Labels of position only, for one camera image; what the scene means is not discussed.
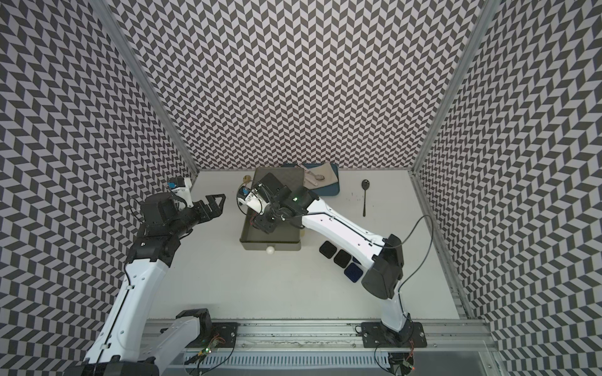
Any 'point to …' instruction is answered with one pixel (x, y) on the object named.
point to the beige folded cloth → (310, 182)
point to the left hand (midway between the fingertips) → (214, 201)
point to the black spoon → (365, 185)
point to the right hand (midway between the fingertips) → (263, 219)
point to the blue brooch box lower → (353, 272)
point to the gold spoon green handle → (246, 178)
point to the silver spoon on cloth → (317, 176)
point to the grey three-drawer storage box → (286, 236)
